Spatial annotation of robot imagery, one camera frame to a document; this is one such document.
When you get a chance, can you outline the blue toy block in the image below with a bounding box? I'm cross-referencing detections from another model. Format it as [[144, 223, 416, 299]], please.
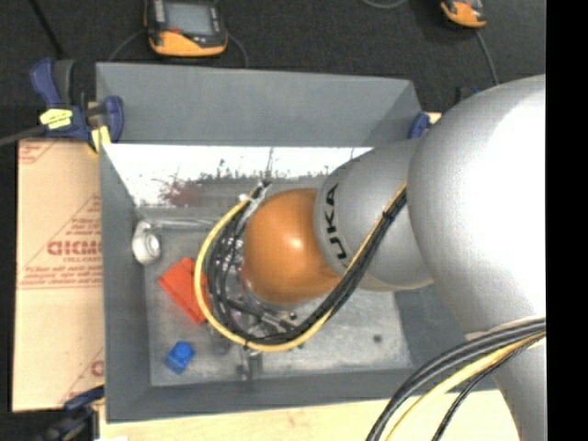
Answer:
[[163, 340, 196, 376]]

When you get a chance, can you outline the orange-red flat block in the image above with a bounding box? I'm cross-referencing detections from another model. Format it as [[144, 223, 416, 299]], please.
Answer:
[[157, 256, 209, 325]]

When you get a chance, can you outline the white cup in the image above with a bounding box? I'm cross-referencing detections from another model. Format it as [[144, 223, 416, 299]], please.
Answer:
[[131, 220, 163, 266]]

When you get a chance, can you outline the grey metal bin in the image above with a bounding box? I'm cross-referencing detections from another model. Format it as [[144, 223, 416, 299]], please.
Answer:
[[94, 62, 466, 423]]

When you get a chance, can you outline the brown cardboard board red print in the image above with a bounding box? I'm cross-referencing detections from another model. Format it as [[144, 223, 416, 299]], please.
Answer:
[[10, 137, 107, 413]]

